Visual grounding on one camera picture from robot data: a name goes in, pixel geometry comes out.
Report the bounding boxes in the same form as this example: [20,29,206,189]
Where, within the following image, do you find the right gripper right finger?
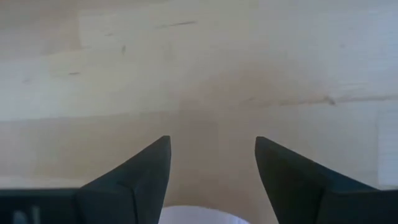
[254,136,398,224]

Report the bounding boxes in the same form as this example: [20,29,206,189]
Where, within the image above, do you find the pink slide sandal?
[159,205,251,224]

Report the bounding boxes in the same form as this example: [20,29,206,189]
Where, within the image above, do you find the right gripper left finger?
[74,135,172,224]

